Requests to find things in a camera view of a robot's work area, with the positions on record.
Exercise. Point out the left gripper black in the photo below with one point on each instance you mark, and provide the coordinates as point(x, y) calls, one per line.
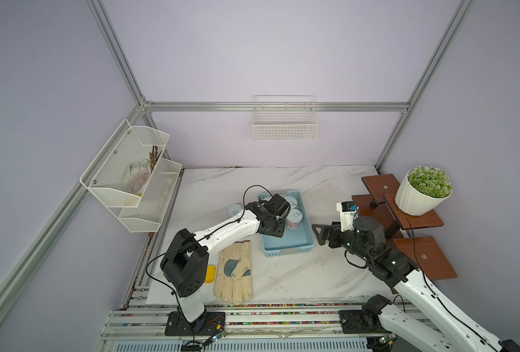
point(279, 232)

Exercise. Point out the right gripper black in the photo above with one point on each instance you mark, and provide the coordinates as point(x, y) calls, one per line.
point(335, 231)

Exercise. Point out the pink can pull tab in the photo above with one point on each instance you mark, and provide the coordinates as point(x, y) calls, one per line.
point(294, 219)

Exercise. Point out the pink can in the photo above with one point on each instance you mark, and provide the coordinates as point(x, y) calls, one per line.
point(234, 210)

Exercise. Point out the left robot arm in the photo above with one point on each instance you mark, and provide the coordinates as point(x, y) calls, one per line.
point(184, 264)

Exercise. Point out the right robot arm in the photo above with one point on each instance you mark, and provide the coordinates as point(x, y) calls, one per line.
point(454, 330)

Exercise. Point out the light blue plastic basket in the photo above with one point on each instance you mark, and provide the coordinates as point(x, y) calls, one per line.
point(296, 241)

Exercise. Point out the beige work glove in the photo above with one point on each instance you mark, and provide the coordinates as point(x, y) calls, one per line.
point(233, 282)

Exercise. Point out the yellow plastic scoop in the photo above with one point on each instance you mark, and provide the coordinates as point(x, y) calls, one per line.
point(210, 274)

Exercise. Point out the brown wooden tiered shelf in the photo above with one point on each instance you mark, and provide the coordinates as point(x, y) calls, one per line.
point(379, 203)

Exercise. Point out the white potted green plant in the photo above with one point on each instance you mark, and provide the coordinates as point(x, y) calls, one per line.
point(422, 190)

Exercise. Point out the white mesh lower bin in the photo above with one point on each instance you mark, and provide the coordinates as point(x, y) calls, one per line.
point(150, 213)

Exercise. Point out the white mesh bin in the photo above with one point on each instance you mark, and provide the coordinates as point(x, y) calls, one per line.
point(150, 213)
point(106, 177)

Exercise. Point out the clear bag in bin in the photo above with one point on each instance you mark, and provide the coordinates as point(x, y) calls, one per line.
point(135, 177)

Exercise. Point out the white mesh upper bin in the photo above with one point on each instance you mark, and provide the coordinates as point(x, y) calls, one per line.
point(106, 177)

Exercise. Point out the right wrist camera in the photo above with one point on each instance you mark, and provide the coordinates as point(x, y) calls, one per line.
point(348, 212)

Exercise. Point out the white wire wall basket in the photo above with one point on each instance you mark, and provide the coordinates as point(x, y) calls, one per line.
point(285, 118)

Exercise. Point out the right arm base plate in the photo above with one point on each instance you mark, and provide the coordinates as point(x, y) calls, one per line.
point(360, 322)

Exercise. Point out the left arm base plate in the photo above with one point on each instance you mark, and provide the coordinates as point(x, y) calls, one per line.
point(206, 325)

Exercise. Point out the aluminium frame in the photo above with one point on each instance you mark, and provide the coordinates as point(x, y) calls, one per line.
point(63, 76)

